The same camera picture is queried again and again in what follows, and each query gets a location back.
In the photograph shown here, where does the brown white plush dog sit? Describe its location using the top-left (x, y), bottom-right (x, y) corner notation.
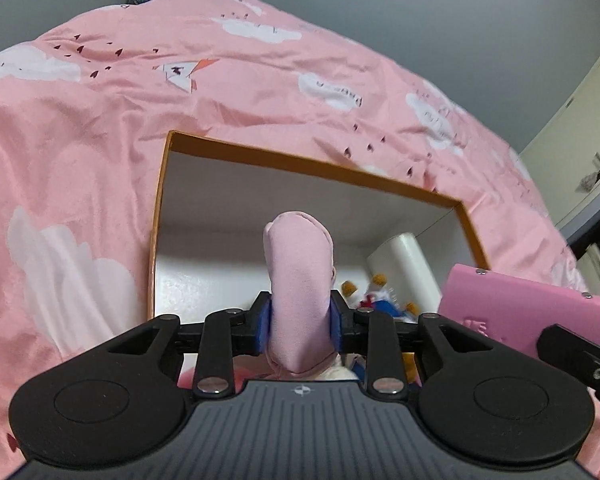
top-left (340, 272), bottom-right (422, 323)

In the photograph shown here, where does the cream door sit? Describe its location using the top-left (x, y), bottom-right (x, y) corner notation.
top-left (522, 30), bottom-right (600, 226)

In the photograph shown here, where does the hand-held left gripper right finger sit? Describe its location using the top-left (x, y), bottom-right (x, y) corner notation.
top-left (327, 290), bottom-right (501, 402)

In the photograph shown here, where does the orange-rimmed white box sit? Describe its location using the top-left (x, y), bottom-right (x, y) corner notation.
top-left (147, 130), bottom-right (491, 356)

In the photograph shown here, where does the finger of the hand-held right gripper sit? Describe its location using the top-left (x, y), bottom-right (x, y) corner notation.
top-left (536, 324), bottom-right (600, 401)

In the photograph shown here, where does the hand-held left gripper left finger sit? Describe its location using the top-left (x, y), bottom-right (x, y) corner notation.
top-left (105, 292), bottom-right (273, 401)

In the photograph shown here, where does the pink cloud print blanket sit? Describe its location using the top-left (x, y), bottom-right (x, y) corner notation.
top-left (0, 0), bottom-right (600, 466)

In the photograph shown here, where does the pink card holder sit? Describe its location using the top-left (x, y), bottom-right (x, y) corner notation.
top-left (439, 263), bottom-right (600, 361)

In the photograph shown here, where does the white paper roll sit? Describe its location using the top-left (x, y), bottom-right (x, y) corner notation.
top-left (365, 232), bottom-right (443, 316)

